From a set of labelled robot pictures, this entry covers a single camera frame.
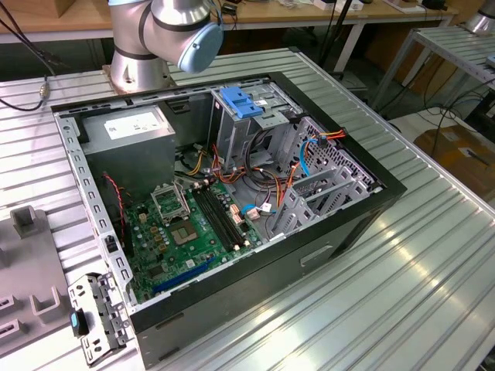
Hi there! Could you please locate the orange red power wire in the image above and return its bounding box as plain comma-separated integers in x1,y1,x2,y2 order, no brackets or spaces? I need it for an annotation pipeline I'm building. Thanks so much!
319,130,347,150

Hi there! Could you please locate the grey metal disk bay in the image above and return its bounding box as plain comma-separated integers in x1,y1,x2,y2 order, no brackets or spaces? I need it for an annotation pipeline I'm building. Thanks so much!
267,115,384,243

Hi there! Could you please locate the black RAM slot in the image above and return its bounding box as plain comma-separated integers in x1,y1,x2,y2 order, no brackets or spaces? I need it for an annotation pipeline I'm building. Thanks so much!
192,187,237,253
201,185,246,250
196,186,241,251
206,185,251,248

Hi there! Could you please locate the grey metal drive cage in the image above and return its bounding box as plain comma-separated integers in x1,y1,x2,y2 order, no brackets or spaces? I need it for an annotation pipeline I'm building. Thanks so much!
210,83,305,175

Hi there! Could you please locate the CPU socket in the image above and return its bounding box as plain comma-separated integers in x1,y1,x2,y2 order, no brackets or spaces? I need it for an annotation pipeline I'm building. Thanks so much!
166,217,203,248

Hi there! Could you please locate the blue plastic cage latch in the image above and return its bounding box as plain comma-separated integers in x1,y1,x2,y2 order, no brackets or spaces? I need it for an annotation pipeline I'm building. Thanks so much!
219,86,265,121

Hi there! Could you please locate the green motherboard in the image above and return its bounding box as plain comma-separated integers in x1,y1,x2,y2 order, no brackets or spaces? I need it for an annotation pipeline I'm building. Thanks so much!
125,181,265,306

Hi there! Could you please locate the black open PC case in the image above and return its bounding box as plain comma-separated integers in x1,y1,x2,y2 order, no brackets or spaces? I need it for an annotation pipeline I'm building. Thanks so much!
49,70,408,370

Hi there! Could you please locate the blue expansion slot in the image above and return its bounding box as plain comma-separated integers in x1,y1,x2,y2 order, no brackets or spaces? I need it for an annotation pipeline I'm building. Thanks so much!
151,256,216,295

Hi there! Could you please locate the grey power supply unit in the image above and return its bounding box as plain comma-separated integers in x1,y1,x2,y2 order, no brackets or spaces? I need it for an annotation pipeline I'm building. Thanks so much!
79,104,177,194

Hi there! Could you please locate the black case fan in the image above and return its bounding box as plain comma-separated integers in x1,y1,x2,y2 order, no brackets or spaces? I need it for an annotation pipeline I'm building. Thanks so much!
102,175,135,259

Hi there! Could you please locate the wooden desk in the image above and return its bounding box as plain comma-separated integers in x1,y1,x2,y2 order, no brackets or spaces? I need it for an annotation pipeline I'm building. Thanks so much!
0,0,459,78

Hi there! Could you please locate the black tripod stand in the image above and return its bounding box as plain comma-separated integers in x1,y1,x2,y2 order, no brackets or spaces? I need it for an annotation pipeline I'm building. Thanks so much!
316,0,359,77

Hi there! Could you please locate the large cardboard box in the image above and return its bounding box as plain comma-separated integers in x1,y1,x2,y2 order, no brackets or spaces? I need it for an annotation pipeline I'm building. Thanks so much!
412,124,495,199

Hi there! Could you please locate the black blue latch clip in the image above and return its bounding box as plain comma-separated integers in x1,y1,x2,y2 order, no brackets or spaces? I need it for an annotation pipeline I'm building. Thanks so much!
68,308,90,336

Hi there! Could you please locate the grey parts rack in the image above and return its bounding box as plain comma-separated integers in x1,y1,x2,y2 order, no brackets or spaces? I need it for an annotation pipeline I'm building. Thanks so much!
0,206,74,351

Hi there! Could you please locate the small brown box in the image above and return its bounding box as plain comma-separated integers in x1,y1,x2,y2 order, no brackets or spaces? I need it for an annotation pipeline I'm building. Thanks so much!
51,0,111,19

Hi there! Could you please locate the orange red wire bundle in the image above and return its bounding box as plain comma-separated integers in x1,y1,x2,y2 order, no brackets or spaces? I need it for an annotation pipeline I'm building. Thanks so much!
211,143,302,212

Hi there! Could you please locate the blue wire white plug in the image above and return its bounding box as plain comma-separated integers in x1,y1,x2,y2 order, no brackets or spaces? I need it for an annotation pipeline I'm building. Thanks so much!
240,203,272,221

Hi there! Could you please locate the yellow black wire bundle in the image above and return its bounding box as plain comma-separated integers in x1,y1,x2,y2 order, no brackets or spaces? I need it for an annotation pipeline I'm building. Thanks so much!
188,141,212,177

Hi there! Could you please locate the blue SATA wire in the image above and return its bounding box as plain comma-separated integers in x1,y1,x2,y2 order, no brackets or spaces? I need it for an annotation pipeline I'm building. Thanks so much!
300,138,323,180

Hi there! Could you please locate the metal socket cover frame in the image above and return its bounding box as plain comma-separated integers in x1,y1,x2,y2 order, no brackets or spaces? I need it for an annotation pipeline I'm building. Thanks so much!
150,184,192,226

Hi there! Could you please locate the red black twisted wire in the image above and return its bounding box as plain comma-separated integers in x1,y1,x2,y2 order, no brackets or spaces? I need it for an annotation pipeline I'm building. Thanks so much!
101,172,130,248

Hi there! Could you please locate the grey slot cover bracket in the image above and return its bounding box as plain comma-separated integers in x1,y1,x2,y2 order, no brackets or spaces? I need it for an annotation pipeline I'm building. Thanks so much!
67,271,133,367

